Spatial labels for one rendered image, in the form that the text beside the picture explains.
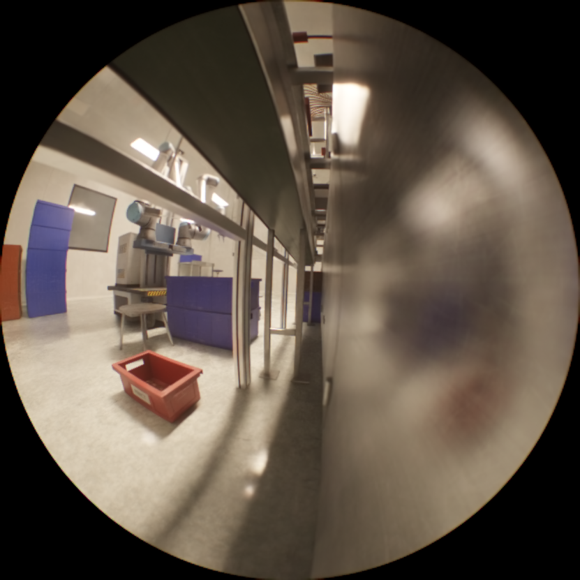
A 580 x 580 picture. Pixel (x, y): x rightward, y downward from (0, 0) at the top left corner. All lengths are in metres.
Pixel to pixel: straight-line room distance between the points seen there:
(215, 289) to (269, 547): 1.10
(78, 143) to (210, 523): 0.59
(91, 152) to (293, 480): 0.64
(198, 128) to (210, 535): 0.68
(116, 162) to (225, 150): 0.19
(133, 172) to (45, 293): 2.47
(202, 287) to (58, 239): 2.16
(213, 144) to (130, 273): 1.69
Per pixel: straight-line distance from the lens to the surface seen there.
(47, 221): 2.77
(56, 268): 2.74
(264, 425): 0.59
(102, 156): 0.30
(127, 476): 0.55
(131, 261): 1.95
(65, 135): 0.29
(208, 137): 0.36
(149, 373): 0.86
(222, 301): 1.07
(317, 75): 0.45
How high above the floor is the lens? 0.42
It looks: 3 degrees down
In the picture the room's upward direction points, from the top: 2 degrees clockwise
